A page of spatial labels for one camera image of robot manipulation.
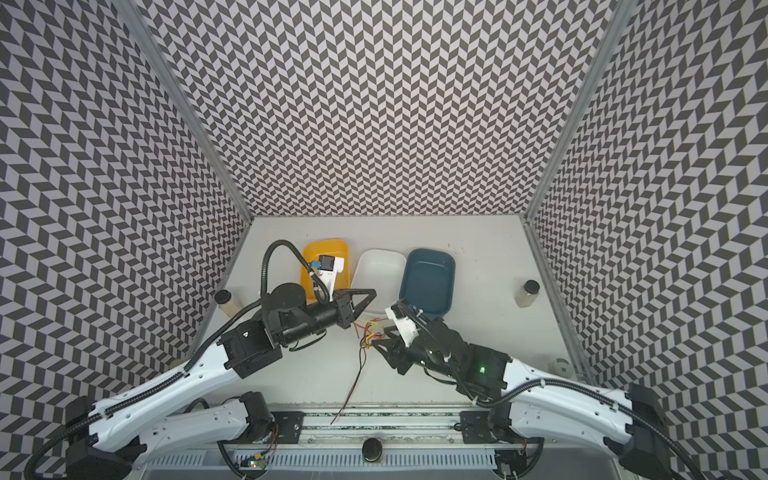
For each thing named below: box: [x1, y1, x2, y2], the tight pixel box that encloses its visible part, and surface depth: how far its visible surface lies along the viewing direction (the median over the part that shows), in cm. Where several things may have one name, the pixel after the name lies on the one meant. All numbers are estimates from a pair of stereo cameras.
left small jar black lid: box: [214, 289, 241, 318], surface depth 86 cm
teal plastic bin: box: [398, 248, 456, 317], surface depth 98 cm
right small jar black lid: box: [514, 279, 540, 308], surface depth 91 cm
